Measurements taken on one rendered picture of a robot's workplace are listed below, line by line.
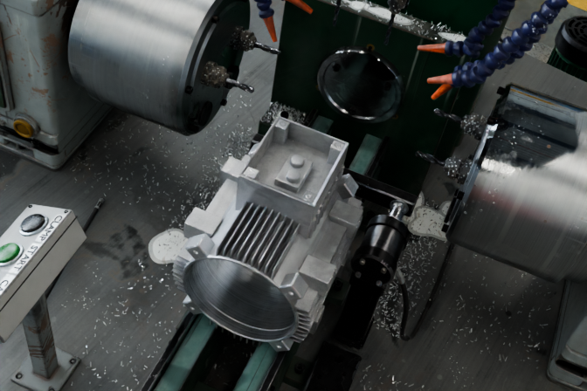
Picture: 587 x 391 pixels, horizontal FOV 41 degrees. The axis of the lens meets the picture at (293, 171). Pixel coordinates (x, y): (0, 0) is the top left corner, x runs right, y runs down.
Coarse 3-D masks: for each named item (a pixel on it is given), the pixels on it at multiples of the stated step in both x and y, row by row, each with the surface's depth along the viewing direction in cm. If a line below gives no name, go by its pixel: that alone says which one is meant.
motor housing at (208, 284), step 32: (224, 192) 104; (224, 224) 99; (256, 224) 95; (320, 224) 101; (224, 256) 94; (256, 256) 93; (288, 256) 96; (320, 256) 99; (192, 288) 103; (224, 288) 107; (256, 288) 109; (224, 320) 105; (256, 320) 105; (288, 320) 102
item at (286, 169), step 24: (288, 120) 103; (264, 144) 100; (288, 144) 104; (312, 144) 104; (264, 168) 100; (288, 168) 99; (312, 168) 102; (336, 168) 99; (240, 192) 97; (264, 192) 95; (288, 192) 98; (312, 192) 99; (288, 216) 97; (312, 216) 95
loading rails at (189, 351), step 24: (312, 120) 135; (384, 144) 133; (360, 168) 130; (336, 288) 125; (192, 336) 105; (216, 336) 110; (168, 360) 102; (192, 360) 103; (264, 360) 104; (288, 360) 112; (144, 384) 99; (168, 384) 100; (192, 384) 107; (240, 384) 102; (264, 384) 101; (288, 384) 115
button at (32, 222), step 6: (30, 216) 96; (36, 216) 96; (42, 216) 96; (24, 222) 96; (30, 222) 96; (36, 222) 95; (42, 222) 95; (24, 228) 95; (30, 228) 95; (36, 228) 95
